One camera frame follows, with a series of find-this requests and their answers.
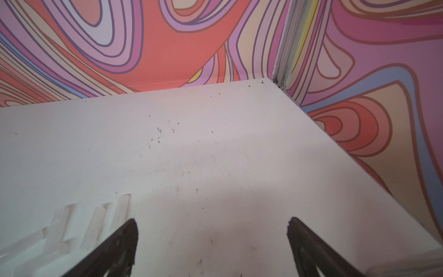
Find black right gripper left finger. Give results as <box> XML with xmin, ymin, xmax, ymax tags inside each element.
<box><xmin>64</xmin><ymin>218</ymin><xmax>138</xmax><ymax>277</ymax></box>

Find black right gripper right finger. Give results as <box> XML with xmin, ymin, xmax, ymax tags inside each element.
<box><xmin>287</xmin><ymin>217</ymin><xmax>364</xmax><ymax>277</ymax></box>

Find clear protective cap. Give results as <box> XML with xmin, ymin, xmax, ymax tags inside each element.
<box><xmin>80</xmin><ymin>203</ymin><xmax>111</xmax><ymax>250</ymax></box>
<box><xmin>110</xmin><ymin>194</ymin><xmax>131</xmax><ymax>233</ymax></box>
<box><xmin>13</xmin><ymin>242</ymin><xmax>69</xmax><ymax>277</ymax></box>
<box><xmin>0</xmin><ymin>227</ymin><xmax>48</xmax><ymax>265</ymax></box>
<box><xmin>43</xmin><ymin>203</ymin><xmax>77</xmax><ymax>253</ymax></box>

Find right aluminium corner post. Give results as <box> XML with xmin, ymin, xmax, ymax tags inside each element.
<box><xmin>272</xmin><ymin>0</ymin><xmax>321</xmax><ymax>91</ymax></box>

